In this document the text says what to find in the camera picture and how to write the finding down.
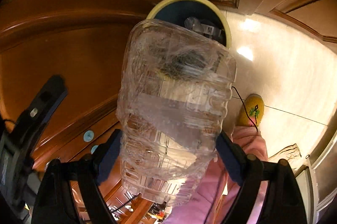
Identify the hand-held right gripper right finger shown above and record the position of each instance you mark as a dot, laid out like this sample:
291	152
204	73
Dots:
230	160

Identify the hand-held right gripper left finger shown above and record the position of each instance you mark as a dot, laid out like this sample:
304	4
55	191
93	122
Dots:
108	158

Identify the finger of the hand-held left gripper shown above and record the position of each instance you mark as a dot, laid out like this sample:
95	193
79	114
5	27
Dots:
44	102

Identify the large crushed clear plastic bottle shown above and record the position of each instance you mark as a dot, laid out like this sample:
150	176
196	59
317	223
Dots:
173	108

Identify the yellow rimmed dark trash bin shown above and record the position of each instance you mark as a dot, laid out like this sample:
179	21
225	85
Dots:
168	1

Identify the light blue cabinet knob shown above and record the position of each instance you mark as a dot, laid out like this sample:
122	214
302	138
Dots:
89	135

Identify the person's pink trouser leg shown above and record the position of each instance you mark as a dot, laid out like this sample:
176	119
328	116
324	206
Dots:
208	200

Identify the beige floor rag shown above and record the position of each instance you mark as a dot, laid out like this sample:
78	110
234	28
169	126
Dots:
287	152

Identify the yellow slipper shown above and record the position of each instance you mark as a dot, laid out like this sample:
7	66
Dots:
252	108

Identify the silver white appliance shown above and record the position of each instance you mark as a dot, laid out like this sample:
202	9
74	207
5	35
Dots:
323	160

